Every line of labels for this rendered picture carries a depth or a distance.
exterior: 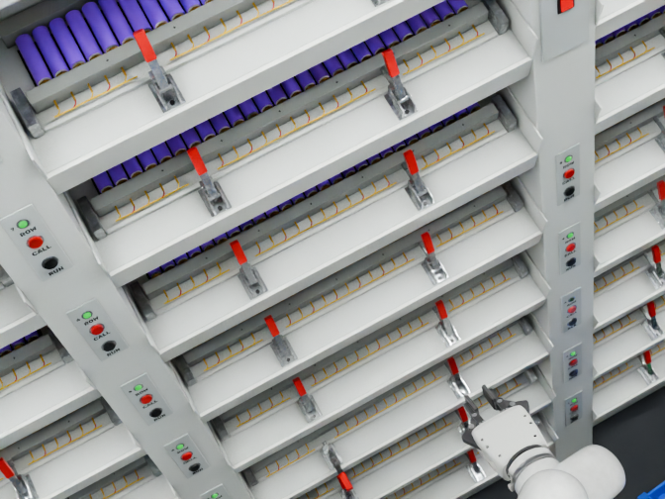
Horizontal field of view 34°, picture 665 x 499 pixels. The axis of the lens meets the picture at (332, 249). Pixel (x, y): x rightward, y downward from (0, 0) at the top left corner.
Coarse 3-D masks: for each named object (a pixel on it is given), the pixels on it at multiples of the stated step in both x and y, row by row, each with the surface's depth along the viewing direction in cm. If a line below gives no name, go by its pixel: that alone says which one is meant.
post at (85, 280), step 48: (0, 144) 112; (0, 192) 117; (48, 192) 120; (0, 240) 122; (48, 288) 131; (96, 288) 135; (144, 336) 145; (96, 384) 148; (144, 432) 161; (192, 432) 167; (192, 480) 177; (240, 480) 189
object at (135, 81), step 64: (64, 0) 123; (128, 0) 123; (192, 0) 123; (256, 0) 123; (320, 0) 124; (384, 0) 124; (0, 64) 124; (64, 64) 121; (128, 64) 122; (192, 64) 122; (256, 64) 122; (64, 128) 121; (128, 128) 120
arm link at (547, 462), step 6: (534, 462) 173; (540, 462) 173; (546, 462) 173; (552, 462) 173; (558, 462) 175; (528, 468) 173; (534, 468) 173; (540, 468) 172; (546, 468) 172; (522, 474) 173; (528, 474) 172; (516, 480) 174; (522, 480) 173; (516, 486) 175
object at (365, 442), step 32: (480, 352) 204; (512, 352) 204; (544, 352) 204; (416, 384) 203; (448, 384) 203; (480, 384) 202; (384, 416) 201; (416, 416) 201; (352, 448) 200; (384, 448) 202; (256, 480) 197; (288, 480) 198; (320, 480) 198
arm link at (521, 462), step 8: (536, 448) 176; (544, 448) 177; (520, 456) 175; (528, 456) 174; (536, 456) 174; (544, 456) 174; (552, 456) 175; (512, 464) 175; (520, 464) 174; (528, 464) 174; (512, 472) 175; (520, 472) 174; (512, 480) 176; (512, 488) 176
